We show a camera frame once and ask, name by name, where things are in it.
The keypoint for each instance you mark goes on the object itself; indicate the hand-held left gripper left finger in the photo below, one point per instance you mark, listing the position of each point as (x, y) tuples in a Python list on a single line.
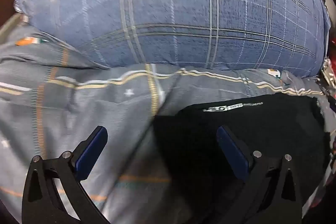
[(90, 153)]

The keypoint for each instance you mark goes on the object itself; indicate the blue plaid pillow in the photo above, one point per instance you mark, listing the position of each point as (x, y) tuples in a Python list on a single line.
[(183, 16)]

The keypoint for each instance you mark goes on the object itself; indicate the grey patterned bedsheet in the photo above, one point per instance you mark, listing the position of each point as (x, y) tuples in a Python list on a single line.
[(92, 108)]

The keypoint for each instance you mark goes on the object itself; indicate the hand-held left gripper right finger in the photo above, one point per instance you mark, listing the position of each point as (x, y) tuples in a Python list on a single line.
[(233, 153)]

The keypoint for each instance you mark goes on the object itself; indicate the black pants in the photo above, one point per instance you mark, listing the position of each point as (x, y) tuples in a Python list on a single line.
[(262, 132)]

